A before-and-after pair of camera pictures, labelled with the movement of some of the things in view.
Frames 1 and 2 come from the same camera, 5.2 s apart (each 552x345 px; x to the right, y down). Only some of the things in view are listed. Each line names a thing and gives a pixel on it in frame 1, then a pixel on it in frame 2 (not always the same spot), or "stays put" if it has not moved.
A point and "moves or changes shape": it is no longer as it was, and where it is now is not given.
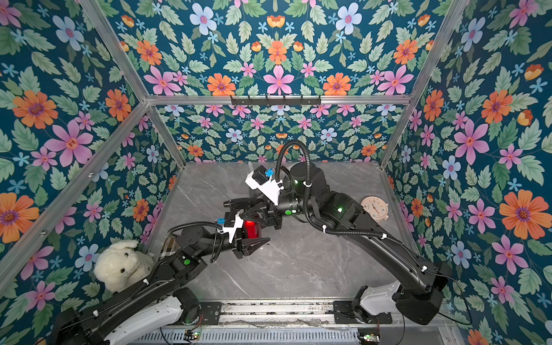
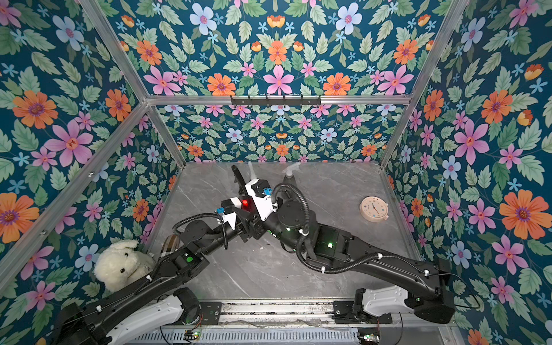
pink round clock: [376, 206] stays put
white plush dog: [121, 266] stays put
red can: [251, 229] moves or changes shape
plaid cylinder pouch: [169, 246] stays put
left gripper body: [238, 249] -> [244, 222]
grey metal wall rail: [277, 100] stays put
